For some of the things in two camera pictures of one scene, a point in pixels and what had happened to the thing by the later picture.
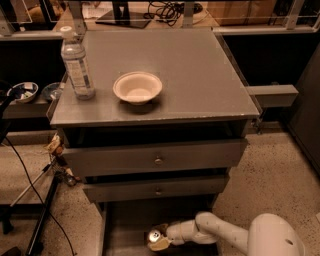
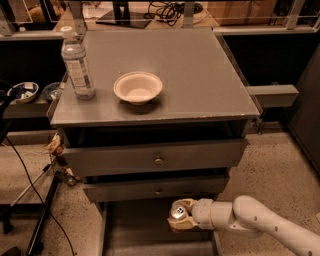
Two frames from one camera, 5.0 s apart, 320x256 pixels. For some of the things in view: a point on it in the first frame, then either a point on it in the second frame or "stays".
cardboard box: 242,13 stays
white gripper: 174,231 to 201,212
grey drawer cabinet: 156,143 stays
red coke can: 154,235 to 178,212
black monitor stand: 120,15 stays
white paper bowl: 137,87 stays
